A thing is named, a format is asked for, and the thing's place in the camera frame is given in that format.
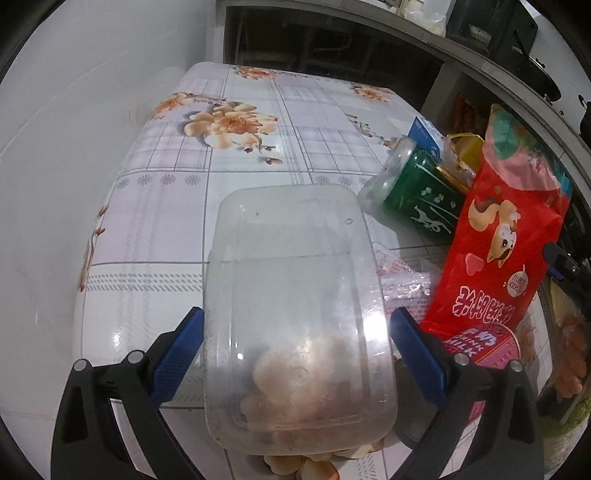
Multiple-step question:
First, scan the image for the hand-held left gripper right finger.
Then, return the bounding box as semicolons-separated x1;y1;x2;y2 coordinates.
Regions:
390;307;546;480

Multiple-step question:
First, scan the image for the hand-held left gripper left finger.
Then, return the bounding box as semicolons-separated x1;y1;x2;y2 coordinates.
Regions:
51;307;206;480

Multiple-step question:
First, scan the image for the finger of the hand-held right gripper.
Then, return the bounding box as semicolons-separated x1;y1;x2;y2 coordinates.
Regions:
542;242;587;282

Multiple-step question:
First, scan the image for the red snack bag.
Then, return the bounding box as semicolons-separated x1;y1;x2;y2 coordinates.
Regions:
422;104;573;337

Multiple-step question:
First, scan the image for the clear plastic food container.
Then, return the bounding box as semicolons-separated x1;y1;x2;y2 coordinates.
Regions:
203;185;400;455

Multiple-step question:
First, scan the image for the green label plastic bottle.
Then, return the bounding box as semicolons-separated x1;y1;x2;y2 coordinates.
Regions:
358;136;467;236

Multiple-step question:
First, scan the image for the clear wrapper with red print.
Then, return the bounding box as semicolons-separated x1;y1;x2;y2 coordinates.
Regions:
376;249;437;324

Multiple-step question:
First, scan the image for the yellow paper box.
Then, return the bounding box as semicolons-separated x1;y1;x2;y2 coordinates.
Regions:
441;133;485;192

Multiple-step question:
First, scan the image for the black wok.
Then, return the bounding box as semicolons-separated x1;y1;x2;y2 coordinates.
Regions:
510;28;561;102

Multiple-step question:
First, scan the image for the blue paper box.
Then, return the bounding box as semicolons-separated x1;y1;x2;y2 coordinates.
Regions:
409;116;446;155

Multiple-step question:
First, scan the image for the grey kitchen counter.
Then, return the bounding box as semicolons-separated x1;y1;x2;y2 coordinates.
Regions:
217;0;591;153

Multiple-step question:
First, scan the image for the white plastic bag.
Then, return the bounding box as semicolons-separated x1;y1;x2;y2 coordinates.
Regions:
397;0;446;35

